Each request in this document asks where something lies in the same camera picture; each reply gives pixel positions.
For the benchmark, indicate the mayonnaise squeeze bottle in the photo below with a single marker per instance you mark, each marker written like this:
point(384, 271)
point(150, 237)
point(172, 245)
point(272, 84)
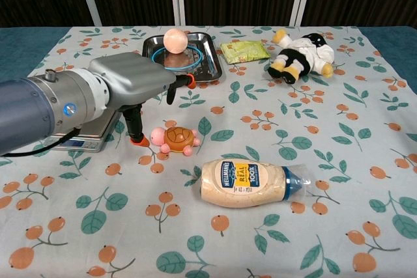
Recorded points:
point(241, 182)

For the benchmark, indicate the green snack packet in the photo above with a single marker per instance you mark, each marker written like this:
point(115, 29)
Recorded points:
point(244, 51)

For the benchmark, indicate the small digital scale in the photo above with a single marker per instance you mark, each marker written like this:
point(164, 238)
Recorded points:
point(94, 134)

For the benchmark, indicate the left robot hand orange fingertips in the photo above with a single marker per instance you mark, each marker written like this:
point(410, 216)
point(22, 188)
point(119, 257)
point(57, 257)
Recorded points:
point(133, 76)

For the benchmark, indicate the peach coloured ball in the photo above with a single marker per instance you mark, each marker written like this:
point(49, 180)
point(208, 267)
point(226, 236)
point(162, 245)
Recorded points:
point(176, 41)

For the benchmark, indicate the stainless steel tray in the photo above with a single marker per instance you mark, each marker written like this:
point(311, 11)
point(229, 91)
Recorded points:
point(211, 63)

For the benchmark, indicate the floral printed tablecloth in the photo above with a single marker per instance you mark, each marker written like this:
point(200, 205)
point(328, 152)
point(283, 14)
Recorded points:
point(293, 144)

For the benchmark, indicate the penguin plush toy white jacket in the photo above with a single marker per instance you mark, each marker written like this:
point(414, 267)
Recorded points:
point(303, 56)

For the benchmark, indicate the pink and orange toy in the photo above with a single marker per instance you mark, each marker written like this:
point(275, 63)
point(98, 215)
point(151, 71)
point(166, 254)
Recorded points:
point(177, 139)

